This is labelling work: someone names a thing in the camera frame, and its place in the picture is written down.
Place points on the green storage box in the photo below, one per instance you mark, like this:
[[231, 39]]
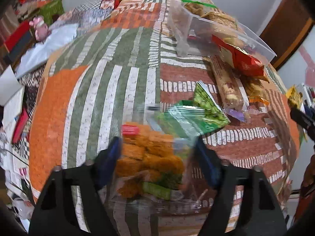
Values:
[[51, 11]]

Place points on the red spicy crisps bag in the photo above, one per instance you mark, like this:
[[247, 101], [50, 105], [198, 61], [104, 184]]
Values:
[[239, 59]]

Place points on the pink plush toy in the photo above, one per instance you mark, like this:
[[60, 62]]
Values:
[[41, 29]]

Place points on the white plastic bag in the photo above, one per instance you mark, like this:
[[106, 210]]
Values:
[[39, 54]]

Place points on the clear plastic storage bin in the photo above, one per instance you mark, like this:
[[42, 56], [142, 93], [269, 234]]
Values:
[[195, 22]]

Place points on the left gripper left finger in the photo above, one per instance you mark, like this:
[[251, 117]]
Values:
[[70, 204]]

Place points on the green pea snack bag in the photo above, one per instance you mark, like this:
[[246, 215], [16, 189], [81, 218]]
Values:
[[209, 110]]

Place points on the red flat box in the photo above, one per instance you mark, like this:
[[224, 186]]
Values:
[[13, 39]]

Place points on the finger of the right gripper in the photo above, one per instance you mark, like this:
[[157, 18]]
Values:
[[304, 121]]

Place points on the long biscuit roll pack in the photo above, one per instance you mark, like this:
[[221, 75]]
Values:
[[229, 91]]

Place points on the patchwork striped bed blanket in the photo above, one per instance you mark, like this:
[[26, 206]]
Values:
[[105, 77]]

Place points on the clear bag orange snacks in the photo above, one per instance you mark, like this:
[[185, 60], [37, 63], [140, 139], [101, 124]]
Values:
[[157, 171]]

